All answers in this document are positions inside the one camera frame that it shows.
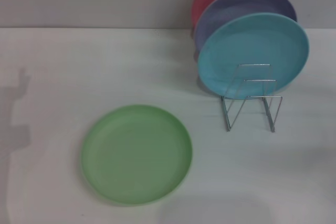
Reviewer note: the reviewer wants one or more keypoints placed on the green plastic plate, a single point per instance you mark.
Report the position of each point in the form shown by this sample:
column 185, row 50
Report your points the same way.
column 136, row 155

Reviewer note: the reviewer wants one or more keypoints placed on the turquoise plastic plate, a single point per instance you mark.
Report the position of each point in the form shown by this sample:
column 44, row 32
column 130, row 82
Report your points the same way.
column 249, row 43

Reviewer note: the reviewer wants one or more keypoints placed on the purple plastic plate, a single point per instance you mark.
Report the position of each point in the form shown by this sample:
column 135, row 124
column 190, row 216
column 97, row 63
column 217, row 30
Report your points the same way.
column 236, row 6

